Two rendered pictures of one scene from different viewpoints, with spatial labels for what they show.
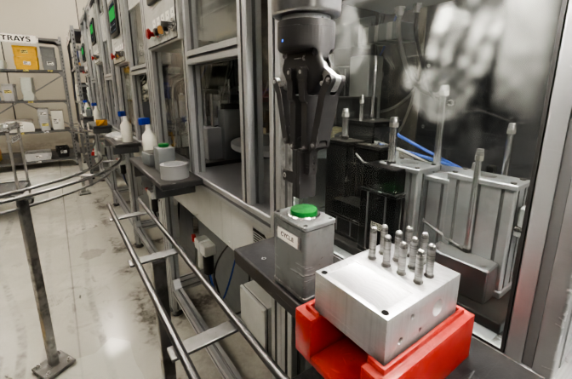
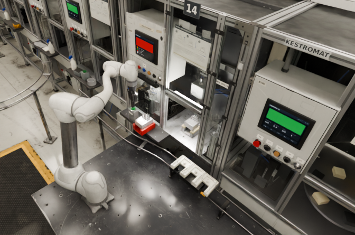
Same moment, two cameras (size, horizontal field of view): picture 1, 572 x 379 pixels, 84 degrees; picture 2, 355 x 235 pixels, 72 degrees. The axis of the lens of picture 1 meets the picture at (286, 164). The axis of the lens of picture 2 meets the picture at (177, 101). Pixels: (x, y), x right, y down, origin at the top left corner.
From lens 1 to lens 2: 1.77 m
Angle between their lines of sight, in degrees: 27
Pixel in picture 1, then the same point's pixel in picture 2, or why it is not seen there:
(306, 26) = (131, 88)
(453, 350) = (151, 127)
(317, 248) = (135, 114)
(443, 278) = (150, 119)
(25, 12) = not seen: outside the picture
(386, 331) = (142, 126)
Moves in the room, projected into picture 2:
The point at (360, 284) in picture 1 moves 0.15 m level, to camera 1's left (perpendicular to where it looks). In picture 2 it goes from (140, 121) to (122, 122)
